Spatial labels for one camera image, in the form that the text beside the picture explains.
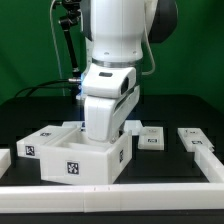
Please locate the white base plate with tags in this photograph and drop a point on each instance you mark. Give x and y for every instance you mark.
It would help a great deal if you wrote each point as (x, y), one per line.
(129, 125)

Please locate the white fence rail left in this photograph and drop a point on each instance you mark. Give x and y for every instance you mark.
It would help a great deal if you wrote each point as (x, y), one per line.
(5, 161)

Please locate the white cabinet top block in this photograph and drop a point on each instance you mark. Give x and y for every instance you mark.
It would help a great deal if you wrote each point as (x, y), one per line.
(29, 146)

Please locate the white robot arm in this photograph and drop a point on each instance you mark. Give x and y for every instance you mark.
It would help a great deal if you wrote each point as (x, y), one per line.
(119, 30)

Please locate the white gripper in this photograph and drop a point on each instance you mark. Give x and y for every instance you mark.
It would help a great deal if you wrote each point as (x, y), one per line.
(103, 116)

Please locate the white fence rail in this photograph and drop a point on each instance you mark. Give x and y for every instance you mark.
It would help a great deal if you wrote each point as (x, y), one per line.
(108, 198)
(209, 164)
(5, 161)

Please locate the black camera stand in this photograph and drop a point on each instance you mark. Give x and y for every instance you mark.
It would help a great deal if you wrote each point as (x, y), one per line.
(71, 18)

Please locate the white fence rail right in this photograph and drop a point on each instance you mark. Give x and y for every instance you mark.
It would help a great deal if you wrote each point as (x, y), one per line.
(209, 164)

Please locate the white fence rail front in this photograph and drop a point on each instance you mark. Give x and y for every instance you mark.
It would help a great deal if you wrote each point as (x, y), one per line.
(108, 198)

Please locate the white cabinet body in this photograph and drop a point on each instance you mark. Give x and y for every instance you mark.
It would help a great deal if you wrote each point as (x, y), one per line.
(74, 159)

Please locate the white door panel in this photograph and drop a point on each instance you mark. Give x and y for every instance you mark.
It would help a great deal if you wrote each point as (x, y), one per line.
(191, 137)
(151, 138)

